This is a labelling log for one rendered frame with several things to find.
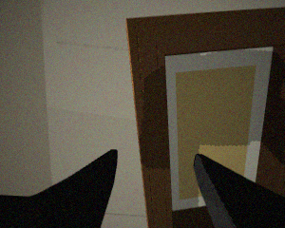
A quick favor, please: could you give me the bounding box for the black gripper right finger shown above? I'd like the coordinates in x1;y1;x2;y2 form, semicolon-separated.
194;154;285;228

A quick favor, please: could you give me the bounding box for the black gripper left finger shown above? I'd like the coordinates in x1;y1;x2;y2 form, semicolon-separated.
0;149;118;228

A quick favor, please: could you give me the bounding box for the brown wooden picture frame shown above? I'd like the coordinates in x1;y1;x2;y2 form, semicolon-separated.
125;8;285;228

